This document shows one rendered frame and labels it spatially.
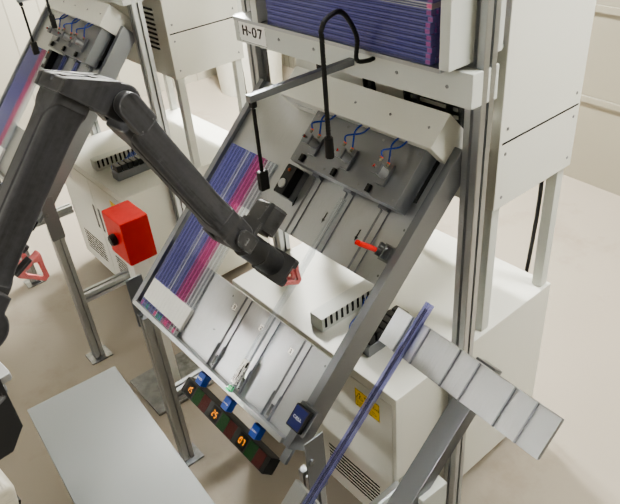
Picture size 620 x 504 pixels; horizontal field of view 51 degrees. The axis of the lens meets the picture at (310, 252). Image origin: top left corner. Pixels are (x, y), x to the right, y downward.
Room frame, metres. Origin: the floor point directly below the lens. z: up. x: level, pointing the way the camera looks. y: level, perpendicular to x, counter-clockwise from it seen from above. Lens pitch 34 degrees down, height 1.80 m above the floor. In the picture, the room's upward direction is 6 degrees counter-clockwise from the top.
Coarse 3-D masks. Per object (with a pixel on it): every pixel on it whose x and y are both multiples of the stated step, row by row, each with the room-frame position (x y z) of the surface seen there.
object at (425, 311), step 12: (420, 312) 0.85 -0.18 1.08; (420, 324) 0.84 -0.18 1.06; (408, 336) 0.83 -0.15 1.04; (408, 348) 0.82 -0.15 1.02; (396, 360) 0.81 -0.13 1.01; (384, 372) 0.81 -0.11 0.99; (384, 384) 0.79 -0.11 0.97; (372, 396) 0.78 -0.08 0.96; (360, 408) 0.78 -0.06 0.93; (360, 420) 0.76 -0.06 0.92; (348, 432) 0.76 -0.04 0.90; (348, 444) 0.75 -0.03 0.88; (336, 456) 0.74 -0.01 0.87; (324, 468) 0.73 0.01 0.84; (324, 480) 0.72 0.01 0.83; (312, 492) 0.71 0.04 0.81
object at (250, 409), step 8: (136, 304) 1.41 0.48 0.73; (144, 312) 1.37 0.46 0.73; (152, 320) 1.33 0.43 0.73; (160, 328) 1.30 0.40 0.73; (168, 336) 1.26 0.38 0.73; (176, 344) 1.23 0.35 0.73; (184, 344) 1.23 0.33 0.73; (184, 352) 1.20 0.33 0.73; (192, 352) 1.19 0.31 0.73; (200, 360) 1.16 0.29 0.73; (208, 368) 1.13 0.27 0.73; (216, 376) 1.10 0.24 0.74; (224, 384) 1.07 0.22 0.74; (232, 392) 1.04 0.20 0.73; (240, 400) 1.02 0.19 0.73; (248, 408) 0.99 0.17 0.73; (256, 416) 0.97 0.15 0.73; (264, 424) 0.94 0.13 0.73; (272, 424) 0.95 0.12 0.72; (272, 432) 0.92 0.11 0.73; (280, 432) 0.92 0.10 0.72; (280, 440) 0.90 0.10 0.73
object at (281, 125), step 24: (264, 120) 1.64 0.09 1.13; (288, 120) 1.58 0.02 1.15; (240, 144) 1.63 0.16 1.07; (264, 144) 1.57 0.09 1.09; (288, 144) 1.52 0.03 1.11; (264, 192) 1.45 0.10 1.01; (312, 192) 1.36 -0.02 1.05; (336, 192) 1.32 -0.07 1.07; (288, 216) 1.35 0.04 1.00; (312, 216) 1.30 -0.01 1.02; (360, 216) 1.23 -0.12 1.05; (384, 216) 1.19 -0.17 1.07; (408, 216) 1.16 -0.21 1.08; (312, 240) 1.25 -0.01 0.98; (336, 240) 1.22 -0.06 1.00; (360, 240) 1.18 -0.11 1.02; (384, 240) 1.15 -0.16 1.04; (360, 264) 1.13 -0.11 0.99; (384, 264) 1.10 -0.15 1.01
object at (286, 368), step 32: (224, 288) 1.30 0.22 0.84; (192, 320) 1.28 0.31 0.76; (224, 320) 1.23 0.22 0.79; (256, 320) 1.17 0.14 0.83; (224, 352) 1.16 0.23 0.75; (256, 352) 1.11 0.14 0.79; (288, 352) 1.06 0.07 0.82; (320, 352) 1.02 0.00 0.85; (256, 384) 1.05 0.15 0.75; (288, 384) 1.00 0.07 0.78; (288, 416) 0.95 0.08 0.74
